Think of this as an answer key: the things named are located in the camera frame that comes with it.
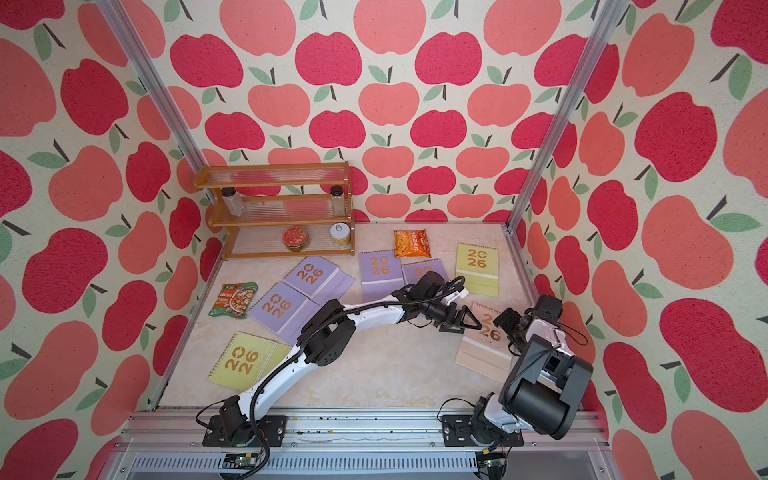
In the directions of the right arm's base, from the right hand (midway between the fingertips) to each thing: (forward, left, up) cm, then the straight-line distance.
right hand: (510, 335), depth 90 cm
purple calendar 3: (+14, +63, +1) cm, 65 cm away
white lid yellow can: (+32, +59, +6) cm, 67 cm away
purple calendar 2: (+19, +42, +1) cm, 46 cm away
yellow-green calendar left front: (-16, +77, +2) cm, 79 cm away
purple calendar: (+21, +31, +1) cm, 37 cm away
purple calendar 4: (+1, +72, +1) cm, 72 cm away
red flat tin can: (+30, +76, +5) cm, 82 cm away
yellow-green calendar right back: (+27, +7, 0) cm, 27 cm away
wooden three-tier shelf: (+43, +85, +7) cm, 95 cm away
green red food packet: (+3, +89, +3) cm, 89 cm away
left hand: (-5, +12, +6) cm, 14 cm away
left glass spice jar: (+29, +92, +23) cm, 99 cm away
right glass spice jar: (+33, +57, +22) cm, 70 cm away
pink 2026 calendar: (-6, +8, +1) cm, 10 cm away
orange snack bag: (+32, +32, +3) cm, 46 cm away
